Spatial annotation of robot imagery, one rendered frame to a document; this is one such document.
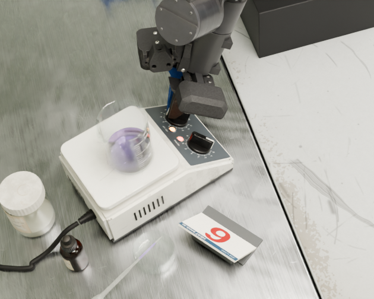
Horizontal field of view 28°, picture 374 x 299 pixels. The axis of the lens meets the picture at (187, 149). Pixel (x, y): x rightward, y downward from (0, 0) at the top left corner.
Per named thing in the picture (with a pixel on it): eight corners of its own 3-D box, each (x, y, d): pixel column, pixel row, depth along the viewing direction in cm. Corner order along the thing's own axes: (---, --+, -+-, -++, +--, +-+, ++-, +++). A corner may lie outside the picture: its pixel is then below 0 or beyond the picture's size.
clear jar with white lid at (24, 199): (37, 193, 105) (22, 162, 98) (66, 217, 102) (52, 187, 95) (5, 221, 102) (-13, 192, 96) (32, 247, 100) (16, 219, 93)
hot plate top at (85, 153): (135, 106, 102) (134, 102, 101) (183, 165, 96) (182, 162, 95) (58, 150, 99) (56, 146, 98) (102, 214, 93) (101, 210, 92)
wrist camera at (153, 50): (190, 14, 96) (140, 5, 94) (200, 49, 91) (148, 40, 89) (176, 51, 100) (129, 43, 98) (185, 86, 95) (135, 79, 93)
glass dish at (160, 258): (181, 267, 96) (180, 260, 95) (141, 281, 96) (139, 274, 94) (168, 232, 99) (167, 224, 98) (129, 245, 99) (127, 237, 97)
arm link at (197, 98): (220, -11, 101) (178, -22, 99) (249, 70, 88) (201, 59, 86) (199, 38, 106) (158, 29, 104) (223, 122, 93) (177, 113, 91)
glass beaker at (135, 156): (131, 129, 99) (121, 89, 92) (167, 154, 96) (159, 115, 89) (94, 164, 96) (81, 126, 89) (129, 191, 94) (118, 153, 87)
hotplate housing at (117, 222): (184, 110, 110) (180, 76, 104) (236, 171, 104) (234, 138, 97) (53, 187, 105) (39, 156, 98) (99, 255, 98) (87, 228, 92)
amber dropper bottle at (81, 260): (86, 249, 99) (75, 224, 93) (90, 269, 97) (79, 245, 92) (65, 254, 99) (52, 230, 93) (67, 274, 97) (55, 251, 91)
